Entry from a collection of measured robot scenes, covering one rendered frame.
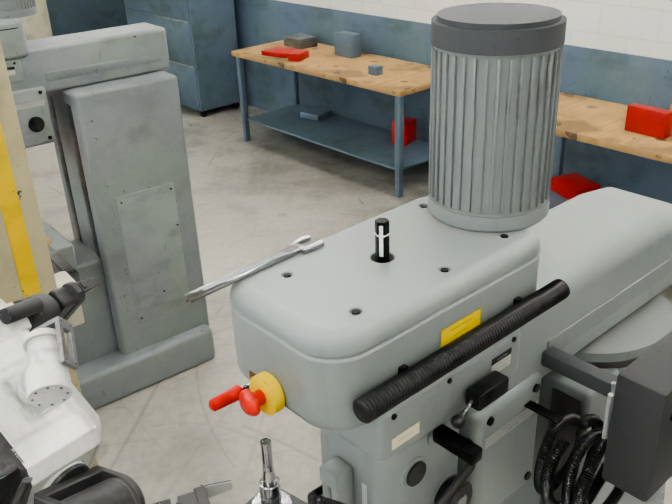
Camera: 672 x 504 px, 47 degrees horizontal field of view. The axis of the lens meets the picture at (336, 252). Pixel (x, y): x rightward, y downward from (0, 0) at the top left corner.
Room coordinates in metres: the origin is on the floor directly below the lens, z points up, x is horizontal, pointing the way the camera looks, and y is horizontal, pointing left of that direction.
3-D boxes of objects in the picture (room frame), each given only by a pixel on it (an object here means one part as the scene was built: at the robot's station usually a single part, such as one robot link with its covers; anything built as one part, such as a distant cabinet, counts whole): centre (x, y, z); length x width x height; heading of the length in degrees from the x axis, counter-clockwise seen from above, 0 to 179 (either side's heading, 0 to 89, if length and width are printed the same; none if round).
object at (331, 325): (1.03, -0.08, 1.81); 0.47 x 0.26 x 0.16; 131
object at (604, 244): (1.35, -0.45, 1.66); 0.80 x 0.23 x 0.20; 131
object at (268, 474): (1.28, 0.17, 1.27); 0.03 x 0.03 x 0.11
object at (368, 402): (0.94, -0.19, 1.79); 0.45 x 0.04 x 0.04; 131
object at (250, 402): (0.86, 0.12, 1.76); 0.04 x 0.03 x 0.04; 41
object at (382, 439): (1.05, -0.10, 1.68); 0.34 x 0.24 x 0.10; 131
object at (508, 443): (1.15, -0.22, 1.47); 0.24 x 0.19 x 0.26; 41
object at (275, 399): (0.87, 0.10, 1.76); 0.06 x 0.02 x 0.06; 41
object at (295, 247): (1.00, 0.12, 1.89); 0.24 x 0.04 x 0.01; 134
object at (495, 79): (1.19, -0.26, 2.05); 0.20 x 0.20 x 0.32
